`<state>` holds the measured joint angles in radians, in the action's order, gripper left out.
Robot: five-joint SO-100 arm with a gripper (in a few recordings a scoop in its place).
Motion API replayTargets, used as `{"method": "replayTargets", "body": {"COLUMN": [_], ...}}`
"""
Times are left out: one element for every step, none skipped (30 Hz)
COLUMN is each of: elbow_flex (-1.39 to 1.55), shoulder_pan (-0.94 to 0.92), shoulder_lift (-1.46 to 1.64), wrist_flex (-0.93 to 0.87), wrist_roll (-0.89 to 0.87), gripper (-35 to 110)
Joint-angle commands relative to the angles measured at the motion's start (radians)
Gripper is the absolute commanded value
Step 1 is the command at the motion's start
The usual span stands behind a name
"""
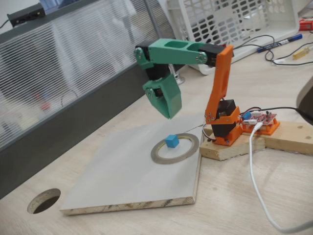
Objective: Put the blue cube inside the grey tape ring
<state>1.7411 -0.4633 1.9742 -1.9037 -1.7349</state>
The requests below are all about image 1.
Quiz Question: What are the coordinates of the grey ring of tape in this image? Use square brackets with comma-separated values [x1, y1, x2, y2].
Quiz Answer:
[150, 133, 200, 165]

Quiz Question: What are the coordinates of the white plastic basket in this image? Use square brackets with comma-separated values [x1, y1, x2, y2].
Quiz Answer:
[166, 0, 300, 75]

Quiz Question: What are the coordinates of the orange circuit board holder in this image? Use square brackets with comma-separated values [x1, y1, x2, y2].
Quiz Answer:
[241, 117, 281, 136]

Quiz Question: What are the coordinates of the black power cable with plug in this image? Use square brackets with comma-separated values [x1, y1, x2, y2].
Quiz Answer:
[241, 106, 313, 120]

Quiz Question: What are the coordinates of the blue marker pen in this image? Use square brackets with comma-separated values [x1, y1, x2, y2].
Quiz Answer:
[256, 33, 303, 53]

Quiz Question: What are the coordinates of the grey rounded object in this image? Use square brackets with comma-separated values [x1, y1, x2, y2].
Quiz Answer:
[295, 75, 313, 115]

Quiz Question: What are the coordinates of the red box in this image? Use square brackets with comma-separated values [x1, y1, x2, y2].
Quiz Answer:
[298, 19, 313, 32]

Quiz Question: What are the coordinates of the grey-topped plywood board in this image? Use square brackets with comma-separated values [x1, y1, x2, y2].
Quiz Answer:
[59, 115, 205, 216]

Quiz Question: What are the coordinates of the thin black cable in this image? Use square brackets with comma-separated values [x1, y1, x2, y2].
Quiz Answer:
[233, 34, 313, 66]

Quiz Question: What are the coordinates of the long wooden base plank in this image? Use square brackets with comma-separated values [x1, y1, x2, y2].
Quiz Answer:
[202, 119, 313, 155]

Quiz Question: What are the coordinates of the black device on partition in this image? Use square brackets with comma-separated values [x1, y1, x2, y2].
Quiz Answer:
[6, 2, 45, 27]

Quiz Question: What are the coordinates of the white USB cable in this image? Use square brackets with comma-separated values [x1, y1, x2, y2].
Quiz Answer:
[248, 122, 313, 234]

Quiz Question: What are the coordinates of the ribbed grey desk partition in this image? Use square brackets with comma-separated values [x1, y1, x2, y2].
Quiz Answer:
[0, 0, 185, 200]

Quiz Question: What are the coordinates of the short wooden base block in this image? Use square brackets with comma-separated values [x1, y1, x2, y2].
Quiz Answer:
[199, 136, 267, 162]

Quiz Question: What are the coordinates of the blue cube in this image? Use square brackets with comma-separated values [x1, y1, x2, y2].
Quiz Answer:
[165, 134, 180, 149]

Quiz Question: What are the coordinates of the silver partition foot clamp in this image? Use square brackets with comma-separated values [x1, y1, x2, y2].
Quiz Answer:
[170, 64, 186, 85]

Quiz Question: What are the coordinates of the red circuit board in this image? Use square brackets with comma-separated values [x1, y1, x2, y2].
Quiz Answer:
[241, 110, 278, 126]

